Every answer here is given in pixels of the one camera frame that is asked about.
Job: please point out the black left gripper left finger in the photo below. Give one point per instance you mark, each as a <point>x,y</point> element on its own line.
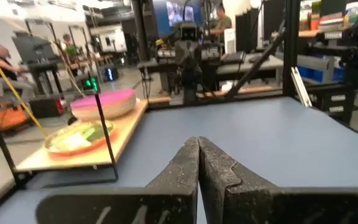
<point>166,199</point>

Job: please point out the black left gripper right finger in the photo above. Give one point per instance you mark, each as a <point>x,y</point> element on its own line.
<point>244,199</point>

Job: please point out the beige opaque plate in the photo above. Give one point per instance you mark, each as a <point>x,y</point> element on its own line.
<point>110,112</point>

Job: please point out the orange transparent plastic plate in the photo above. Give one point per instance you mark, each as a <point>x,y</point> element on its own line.
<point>73,151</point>

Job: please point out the purple opaque plate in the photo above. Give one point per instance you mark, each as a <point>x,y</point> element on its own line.
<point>104,98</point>

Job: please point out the green transparent plastic plate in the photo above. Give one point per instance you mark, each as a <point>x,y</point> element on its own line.
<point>76,137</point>

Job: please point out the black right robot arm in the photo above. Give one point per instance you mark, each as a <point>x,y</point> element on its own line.
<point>190,71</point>

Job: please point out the person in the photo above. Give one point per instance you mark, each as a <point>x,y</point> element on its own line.
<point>222,23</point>
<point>70,49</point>
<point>6,68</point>

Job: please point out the black keyboard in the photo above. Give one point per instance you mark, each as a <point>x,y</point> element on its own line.
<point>233,57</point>

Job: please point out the grey desk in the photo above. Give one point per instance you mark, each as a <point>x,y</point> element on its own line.
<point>259,67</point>

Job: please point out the green lit display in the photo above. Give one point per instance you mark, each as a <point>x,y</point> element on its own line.
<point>91,84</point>

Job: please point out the black computer case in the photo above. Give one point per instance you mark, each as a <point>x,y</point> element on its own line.
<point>47,105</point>

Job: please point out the orange bag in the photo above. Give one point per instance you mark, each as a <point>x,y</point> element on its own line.
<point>9,118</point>

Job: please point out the large blue wall screen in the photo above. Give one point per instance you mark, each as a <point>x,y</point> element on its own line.
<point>179,12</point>

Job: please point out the black metal table frame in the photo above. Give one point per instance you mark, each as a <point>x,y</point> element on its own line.
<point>291,46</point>

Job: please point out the silver metal bracket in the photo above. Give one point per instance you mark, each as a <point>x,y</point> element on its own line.
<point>301,87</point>

